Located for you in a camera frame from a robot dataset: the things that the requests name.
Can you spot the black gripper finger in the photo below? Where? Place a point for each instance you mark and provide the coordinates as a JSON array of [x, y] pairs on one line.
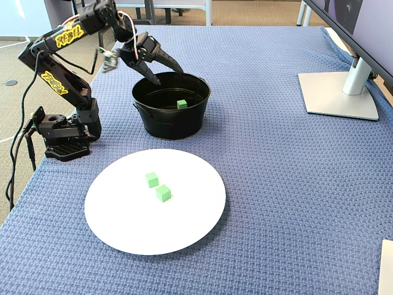
[[144, 70], [164, 56]]

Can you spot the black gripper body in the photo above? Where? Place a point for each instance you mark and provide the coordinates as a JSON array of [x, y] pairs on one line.
[[144, 53]]

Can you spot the green cube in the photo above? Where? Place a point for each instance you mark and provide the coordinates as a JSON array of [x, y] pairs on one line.
[[181, 104], [151, 179], [163, 193]]

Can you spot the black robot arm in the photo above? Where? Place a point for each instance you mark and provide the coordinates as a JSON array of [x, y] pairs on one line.
[[92, 21]]

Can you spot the white round plate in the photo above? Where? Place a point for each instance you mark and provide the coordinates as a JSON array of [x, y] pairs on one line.
[[184, 227]]

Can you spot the black metal bucket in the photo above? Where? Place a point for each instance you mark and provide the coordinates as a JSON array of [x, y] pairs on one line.
[[172, 123]]

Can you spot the white metal table leg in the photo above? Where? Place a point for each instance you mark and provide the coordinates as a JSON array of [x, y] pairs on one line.
[[302, 12], [208, 12]]

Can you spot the round dark floor outlet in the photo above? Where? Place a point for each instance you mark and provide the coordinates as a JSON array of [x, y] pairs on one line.
[[11, 82]]

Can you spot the blue woven tablecloth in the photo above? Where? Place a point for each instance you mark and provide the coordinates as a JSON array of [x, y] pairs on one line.
[[276, 184]]

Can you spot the silver monitor stand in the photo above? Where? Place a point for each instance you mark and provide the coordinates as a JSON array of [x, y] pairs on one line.
[[337, 98]]

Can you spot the computer monitor screen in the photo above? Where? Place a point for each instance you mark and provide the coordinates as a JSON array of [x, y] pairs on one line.
[[374, 30]]

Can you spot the white flat board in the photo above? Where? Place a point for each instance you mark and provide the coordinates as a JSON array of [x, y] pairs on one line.
[[387, 270]]

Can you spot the small wrist camera board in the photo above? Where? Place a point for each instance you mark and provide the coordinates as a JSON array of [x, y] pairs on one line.
[[111, 61]]

